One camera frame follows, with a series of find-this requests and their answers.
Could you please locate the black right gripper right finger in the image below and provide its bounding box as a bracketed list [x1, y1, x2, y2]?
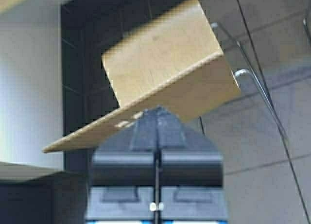
[156, 107, 228, 222]

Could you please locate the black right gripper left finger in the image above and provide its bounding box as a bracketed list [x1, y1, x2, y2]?
[86, 109, 159, 222]

